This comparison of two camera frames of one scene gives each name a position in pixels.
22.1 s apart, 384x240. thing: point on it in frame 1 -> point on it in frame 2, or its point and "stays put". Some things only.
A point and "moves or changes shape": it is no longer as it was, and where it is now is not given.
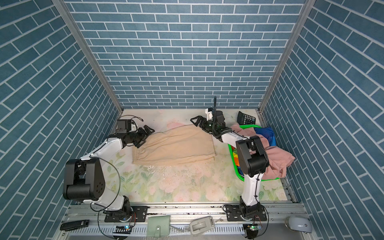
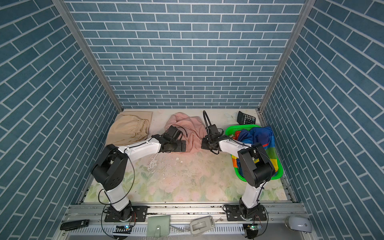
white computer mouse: x=298 y=223 stays put
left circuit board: x=123 y=229 stays put
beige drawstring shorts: x=186 y=144 moves or changes shape
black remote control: x=73 y=225 stays put
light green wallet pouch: x=158 y=226 stays put
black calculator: x=245 y=119 stays put
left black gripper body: x=136 y=136 -> x=177 y=146
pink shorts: x=278 y=157 -> x=192 y=129
